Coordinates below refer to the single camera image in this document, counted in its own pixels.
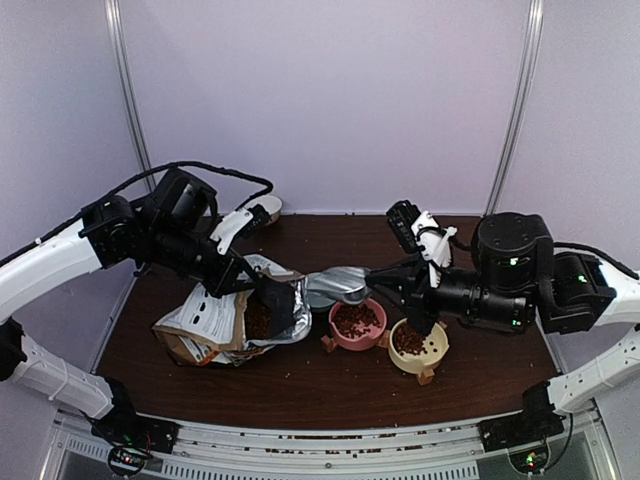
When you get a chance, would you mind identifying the brown dog kibble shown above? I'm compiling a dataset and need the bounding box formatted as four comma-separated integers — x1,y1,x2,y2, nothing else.
244,297,272,340

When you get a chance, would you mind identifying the metal front base rail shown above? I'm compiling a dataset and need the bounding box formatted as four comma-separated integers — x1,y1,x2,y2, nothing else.
39,394,601,480

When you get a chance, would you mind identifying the aluminium corner frame post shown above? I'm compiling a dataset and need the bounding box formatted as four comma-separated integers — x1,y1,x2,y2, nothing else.
104,0,151,171

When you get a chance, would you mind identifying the wooden pet bowl stand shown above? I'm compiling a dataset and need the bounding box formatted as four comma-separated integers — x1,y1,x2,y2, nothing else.
320,330,435,386

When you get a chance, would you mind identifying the dog food bag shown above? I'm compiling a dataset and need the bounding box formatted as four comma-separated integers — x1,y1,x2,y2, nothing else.
152,254,312,367

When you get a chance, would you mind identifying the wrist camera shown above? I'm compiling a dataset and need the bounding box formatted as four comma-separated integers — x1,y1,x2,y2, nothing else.
209,204,270,255
386,200,458,288

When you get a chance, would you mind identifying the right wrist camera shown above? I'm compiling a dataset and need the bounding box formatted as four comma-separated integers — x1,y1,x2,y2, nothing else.
386,200,458,288

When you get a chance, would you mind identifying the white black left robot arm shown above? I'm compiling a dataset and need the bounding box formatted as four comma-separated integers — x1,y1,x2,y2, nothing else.
1,160,273,444

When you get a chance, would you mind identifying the teal ribbed ceramic bowl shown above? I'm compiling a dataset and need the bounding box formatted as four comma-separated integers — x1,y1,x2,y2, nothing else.
309,295,336,313

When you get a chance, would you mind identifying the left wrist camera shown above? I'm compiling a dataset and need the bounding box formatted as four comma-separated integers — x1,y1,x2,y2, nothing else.
209,204,270,255

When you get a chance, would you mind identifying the right aluminium frame post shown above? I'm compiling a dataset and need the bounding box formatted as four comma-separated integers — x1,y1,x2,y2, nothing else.
483,0,545,216

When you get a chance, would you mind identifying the white ceramic patterned bowl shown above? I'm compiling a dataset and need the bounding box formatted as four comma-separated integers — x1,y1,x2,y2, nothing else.
257,195,283,226

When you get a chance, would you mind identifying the cream yellow pet bowl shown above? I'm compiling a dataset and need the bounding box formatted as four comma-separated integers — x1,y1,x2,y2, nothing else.
388,319,450,375

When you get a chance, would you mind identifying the pink pet bowl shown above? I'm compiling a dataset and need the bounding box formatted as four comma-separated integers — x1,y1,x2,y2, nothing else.
328,299,387,352

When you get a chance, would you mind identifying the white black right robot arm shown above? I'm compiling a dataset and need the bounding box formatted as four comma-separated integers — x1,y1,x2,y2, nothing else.
365,202,639,451

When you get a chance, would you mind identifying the black braided cable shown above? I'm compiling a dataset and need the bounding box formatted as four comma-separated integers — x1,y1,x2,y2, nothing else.
0,159,275,266

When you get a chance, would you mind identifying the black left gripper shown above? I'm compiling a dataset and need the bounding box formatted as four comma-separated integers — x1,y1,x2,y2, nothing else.
145,220,262,300

